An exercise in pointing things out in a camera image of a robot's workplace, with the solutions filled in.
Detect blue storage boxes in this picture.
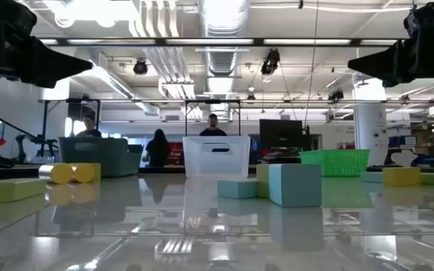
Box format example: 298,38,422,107
388,135,417,148

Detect red storage boxes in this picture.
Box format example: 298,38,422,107
167,142,185,166

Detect silver ventilation duct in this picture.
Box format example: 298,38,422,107
197,0,251,95

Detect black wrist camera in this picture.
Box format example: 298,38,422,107
0,0,38,38
403,1,434,38

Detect black computer monitor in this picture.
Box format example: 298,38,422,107
258,119,304,150

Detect yellow foam cylinder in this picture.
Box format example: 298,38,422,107
69,163,96,184
38,163,75,185

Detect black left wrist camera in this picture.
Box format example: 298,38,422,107
0,0,38,38

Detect dark green plastic bin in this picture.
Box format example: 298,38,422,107
57,136,143,178

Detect person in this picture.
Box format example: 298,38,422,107
198,113,228,137
142,129,173,168
75,114,103,139

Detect lime green foam cube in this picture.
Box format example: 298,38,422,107
255,163,271,199

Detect clear plastic bin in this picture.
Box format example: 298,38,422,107
182,135,252,178

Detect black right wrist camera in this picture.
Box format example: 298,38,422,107
403,1,434,38

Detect teal foam cube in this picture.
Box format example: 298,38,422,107
268,163,322,208

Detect teal rectangular foam block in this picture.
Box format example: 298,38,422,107
217,178,258,199

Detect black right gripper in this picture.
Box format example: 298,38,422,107
347,35,434,88

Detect green plastic mesh basket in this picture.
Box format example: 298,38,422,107
298,149,371,178

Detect pale green block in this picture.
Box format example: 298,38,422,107
360,171,384,184

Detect white round column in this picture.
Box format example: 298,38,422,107
353,77,388,166

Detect black metal rig frame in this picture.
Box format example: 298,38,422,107
184,99,242,137
38,97,102,159

